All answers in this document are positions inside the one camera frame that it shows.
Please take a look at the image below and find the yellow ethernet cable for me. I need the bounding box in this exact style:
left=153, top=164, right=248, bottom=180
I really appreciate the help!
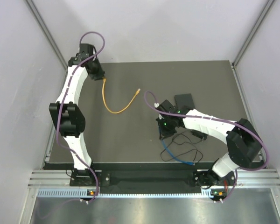
left=101, top=78, right=141, bottom=115

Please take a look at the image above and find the black network switch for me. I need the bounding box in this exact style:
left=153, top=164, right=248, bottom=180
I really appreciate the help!
left=174, top=93, right=195, bottom=110

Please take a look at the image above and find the blue ethernet cable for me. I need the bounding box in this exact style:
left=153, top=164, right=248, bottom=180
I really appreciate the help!
left=161, top=139, right=196, bottom=166

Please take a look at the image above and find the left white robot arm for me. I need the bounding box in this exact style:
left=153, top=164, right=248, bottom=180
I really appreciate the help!
left=49, top=43, right=105, bottom=185

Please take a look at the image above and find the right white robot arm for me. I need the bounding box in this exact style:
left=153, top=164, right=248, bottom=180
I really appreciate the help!
left=154, top=100, right=262, bottom=186

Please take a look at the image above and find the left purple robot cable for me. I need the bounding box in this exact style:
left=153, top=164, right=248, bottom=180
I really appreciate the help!
left=56, top=31, right=106, bottom=203

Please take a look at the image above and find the black power adapter cable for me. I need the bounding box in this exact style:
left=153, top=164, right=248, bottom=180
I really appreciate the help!
left=160, top=129, right=208, bottom=164

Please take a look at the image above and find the grey slotted cable duct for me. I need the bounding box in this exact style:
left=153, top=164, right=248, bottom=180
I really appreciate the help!
left=37, top=189, right=224, bottom=199

